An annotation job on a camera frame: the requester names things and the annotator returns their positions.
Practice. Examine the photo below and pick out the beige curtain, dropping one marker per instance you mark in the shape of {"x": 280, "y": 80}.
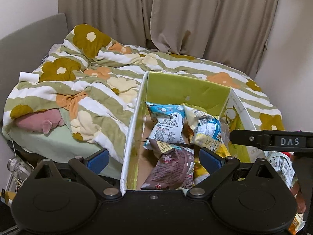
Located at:
{"x": 231, "y": 32}

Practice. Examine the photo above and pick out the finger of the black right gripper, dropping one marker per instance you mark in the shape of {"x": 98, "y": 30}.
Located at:
{"x": 246, "y": 137}

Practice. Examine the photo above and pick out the white tissue roll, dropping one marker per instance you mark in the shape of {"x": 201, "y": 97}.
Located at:
{"x": 29, "y": 77}

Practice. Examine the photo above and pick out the light green bed sheet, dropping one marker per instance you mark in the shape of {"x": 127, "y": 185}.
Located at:
{"x": 59, "y": 145}

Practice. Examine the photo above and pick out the blue white snack bag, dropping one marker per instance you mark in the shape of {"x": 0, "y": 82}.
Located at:
{"x": 168, "y": 122}

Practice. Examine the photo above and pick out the white printed snack bag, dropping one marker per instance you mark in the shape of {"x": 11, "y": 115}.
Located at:
{"x": 282, "y": 165}

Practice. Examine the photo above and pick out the grey bed headboard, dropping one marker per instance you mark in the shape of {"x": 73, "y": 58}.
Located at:
{"x": 24, "y": 49}

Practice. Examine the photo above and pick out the green floral striped duvet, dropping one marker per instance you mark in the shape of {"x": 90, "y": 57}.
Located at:
{"x": 94, "y": 81}

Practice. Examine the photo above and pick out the green cardboard storage box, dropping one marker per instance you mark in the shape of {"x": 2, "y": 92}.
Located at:
{"x": 164, "y": 88}

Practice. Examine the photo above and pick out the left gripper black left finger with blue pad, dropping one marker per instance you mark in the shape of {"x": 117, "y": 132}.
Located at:
{"x": 88, "y": 169}

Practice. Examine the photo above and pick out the yellow blue chip bag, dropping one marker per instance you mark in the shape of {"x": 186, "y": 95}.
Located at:
{"x": 204, "y": 130}

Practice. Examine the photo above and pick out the brown snack bag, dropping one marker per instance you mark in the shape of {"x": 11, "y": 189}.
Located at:
{"x": 174, "y": 169}

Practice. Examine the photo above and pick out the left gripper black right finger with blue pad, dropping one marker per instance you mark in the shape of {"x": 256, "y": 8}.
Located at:
{"x": 219, "y": 169}

